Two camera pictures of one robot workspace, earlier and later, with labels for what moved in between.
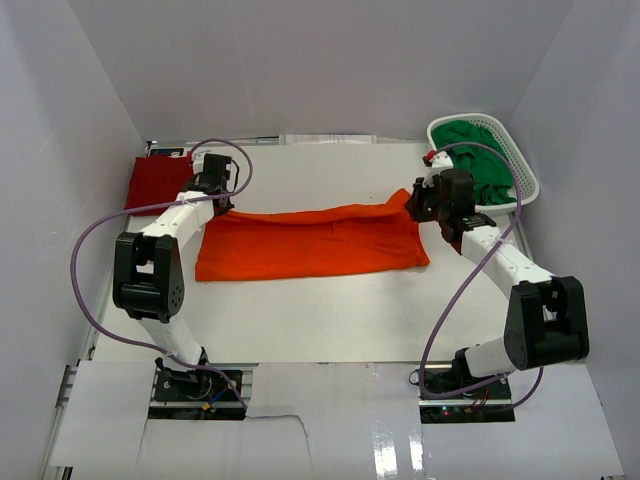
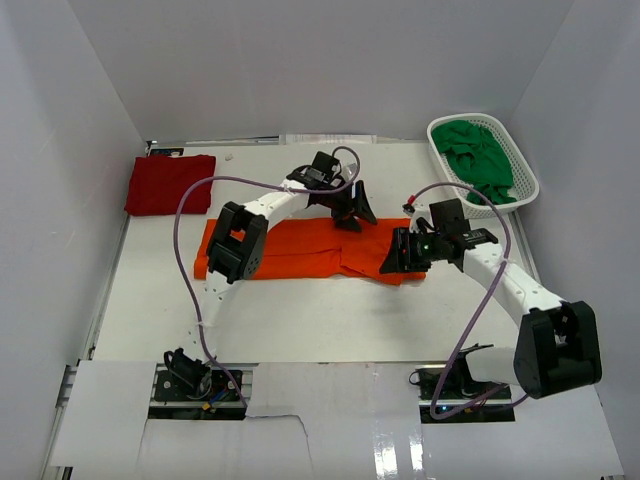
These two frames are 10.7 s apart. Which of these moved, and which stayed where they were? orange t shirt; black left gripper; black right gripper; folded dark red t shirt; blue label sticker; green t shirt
Moved: black right gripper; black left gripper; orange t shirt
Stayed: blue label sticker; green t shirt; folded dark red t shirt
